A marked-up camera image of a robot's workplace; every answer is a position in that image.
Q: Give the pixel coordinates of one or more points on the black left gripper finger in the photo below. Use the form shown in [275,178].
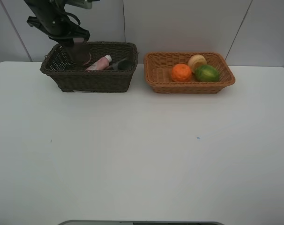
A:
[83,41]
[67,43]

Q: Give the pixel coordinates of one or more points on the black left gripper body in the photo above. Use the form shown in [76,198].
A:
[63,26]

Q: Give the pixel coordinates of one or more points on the translucent pink plastic cup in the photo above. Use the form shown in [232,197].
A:
[79,54]

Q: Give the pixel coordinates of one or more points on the pink bottle white cap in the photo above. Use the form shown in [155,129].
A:
[101,64]

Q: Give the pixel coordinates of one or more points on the dark grey pump bottle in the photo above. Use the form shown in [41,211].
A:
[121,65]

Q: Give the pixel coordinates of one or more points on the orange mandarin fruit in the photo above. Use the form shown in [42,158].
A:
[181,73]

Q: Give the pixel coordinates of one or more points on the pale peach fruit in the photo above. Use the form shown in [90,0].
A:
[196,61]

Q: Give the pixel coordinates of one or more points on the green lime fruit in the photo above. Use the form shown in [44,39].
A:
[207,73]

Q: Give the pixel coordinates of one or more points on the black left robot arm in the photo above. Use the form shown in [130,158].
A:
[51,18]

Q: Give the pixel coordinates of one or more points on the dark brown wicker basket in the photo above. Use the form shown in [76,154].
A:
[71,77]

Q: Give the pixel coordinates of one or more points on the orange wicker basket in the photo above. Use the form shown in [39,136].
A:
[158,73]

